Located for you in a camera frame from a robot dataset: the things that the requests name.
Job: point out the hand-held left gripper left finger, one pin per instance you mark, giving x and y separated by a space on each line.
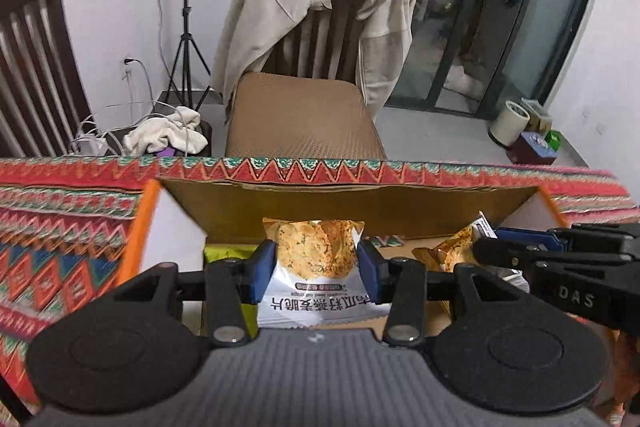
265 267

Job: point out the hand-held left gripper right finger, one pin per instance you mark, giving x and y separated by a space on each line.
369 267

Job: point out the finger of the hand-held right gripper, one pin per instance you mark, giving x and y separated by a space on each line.
525 237
505 252

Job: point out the white gold cookie snack packet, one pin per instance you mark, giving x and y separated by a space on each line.
312 257
450 252

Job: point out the cardboard box with orange edges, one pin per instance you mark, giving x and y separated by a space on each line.
350 207

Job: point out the green snack packet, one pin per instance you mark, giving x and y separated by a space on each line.
225 253

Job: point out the purple tissue box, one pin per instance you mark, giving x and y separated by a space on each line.
532 149

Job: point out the small green box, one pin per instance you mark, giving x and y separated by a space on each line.
552 141

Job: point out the beige carton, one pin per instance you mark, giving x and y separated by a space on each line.
537 114

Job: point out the wooden chair with brown seat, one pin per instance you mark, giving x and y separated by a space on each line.
300 117

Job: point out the white crumpled towel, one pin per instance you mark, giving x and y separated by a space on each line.
165 132

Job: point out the patterned red tablecloth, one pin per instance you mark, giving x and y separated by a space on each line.
60 232

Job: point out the white power strip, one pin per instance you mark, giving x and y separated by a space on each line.
90 146

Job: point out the glass sliding door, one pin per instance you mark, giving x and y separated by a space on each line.
450 7

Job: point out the black tripod light stand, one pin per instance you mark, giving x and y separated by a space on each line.
186 37

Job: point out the dark wooden slatted chair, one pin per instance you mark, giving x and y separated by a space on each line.
35 72

